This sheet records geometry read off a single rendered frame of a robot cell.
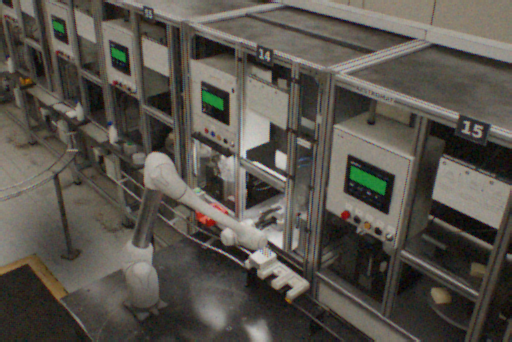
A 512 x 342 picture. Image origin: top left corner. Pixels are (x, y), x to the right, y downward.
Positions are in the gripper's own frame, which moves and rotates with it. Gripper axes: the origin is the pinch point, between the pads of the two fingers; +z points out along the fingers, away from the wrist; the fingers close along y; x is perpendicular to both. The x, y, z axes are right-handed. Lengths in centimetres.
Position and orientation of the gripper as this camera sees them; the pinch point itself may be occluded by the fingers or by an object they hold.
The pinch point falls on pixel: (276, 212)
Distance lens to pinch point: 322.7
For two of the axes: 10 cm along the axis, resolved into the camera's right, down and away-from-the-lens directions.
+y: 0.2, -8.7, -5.0
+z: 7.4, -3.2, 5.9
